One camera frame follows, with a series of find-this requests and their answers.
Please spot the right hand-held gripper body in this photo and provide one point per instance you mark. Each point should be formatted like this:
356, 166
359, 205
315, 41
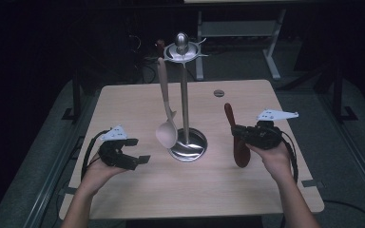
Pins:
264, 136

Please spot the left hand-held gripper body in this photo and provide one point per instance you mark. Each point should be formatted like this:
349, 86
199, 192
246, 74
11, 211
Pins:
111, 155

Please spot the dark red wooden spoon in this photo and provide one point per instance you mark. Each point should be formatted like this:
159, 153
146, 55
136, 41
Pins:
241, 156

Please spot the beige ladle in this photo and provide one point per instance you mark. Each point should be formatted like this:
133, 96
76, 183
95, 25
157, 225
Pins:
167, 134

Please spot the steel utensil rack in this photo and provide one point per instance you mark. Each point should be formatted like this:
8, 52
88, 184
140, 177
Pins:
185, 104

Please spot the person's left hand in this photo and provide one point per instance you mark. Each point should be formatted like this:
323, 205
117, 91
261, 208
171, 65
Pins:
96, 177

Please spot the person's right hand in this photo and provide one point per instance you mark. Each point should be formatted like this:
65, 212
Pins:
278, 161

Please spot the grey round table grommet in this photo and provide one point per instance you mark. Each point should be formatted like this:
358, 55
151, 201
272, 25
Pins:
219, 93

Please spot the grey tape piece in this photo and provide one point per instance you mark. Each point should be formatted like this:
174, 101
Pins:
312, 183
68, 191

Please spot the black metal stand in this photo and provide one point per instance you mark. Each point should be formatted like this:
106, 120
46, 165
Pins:
338, 98
76, 101

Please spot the grey metal floor rail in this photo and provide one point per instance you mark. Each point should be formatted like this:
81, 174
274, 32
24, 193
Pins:
47, 190
361, 164

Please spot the white metal desk frame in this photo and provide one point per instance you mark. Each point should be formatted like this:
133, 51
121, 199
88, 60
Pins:
237, 29

